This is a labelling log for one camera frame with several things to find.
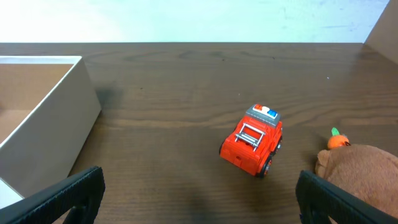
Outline white cardboard box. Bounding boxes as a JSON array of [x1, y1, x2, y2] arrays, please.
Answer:
[[1, 56, 101, 208]]

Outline red toy fire truck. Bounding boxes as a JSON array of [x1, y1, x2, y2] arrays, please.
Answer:
[[219, 104, 282, 178]]

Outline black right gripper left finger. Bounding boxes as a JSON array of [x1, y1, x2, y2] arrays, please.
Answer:
[[1, 166, 105, 224]]

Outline brown plush toy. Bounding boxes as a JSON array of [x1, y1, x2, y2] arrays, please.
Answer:
[[315, 128, 397, 218]]

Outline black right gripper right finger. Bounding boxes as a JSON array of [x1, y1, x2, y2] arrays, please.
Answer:
[[295, 170, 397, 224]]

